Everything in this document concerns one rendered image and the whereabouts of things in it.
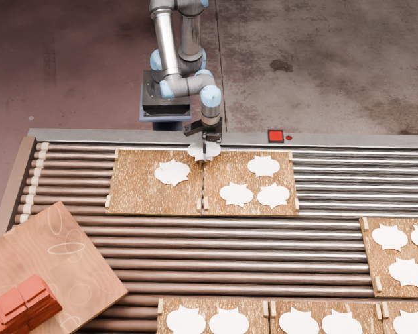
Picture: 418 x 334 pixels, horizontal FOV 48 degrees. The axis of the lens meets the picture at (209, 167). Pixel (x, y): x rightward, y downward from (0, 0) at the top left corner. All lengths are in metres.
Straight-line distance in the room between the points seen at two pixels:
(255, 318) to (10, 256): 0.95
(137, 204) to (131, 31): 2.64
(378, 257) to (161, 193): 0.94
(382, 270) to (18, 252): 1.41
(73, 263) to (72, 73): 2.51
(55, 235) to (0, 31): 3.09
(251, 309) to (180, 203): 0.55
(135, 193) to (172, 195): 0.16
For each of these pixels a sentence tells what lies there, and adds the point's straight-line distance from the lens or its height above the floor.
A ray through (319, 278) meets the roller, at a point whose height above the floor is 0.92.
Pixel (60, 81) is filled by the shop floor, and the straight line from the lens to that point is 4.10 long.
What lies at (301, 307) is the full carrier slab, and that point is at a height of 0.94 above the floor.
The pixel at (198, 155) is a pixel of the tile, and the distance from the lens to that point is 2.06.
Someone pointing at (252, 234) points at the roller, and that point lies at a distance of 2.02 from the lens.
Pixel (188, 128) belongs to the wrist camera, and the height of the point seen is 1.20.
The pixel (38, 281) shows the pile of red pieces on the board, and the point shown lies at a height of 1.21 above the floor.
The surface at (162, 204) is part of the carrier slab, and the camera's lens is 2.07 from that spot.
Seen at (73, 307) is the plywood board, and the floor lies 1.04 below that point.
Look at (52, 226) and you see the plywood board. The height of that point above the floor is 1.04.
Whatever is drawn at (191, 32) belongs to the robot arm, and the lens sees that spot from 2.18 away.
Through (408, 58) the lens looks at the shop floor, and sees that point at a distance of 4.54.
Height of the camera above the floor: 2.67
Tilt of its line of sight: 53 degrees down
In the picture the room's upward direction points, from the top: 1 degrees clockwise
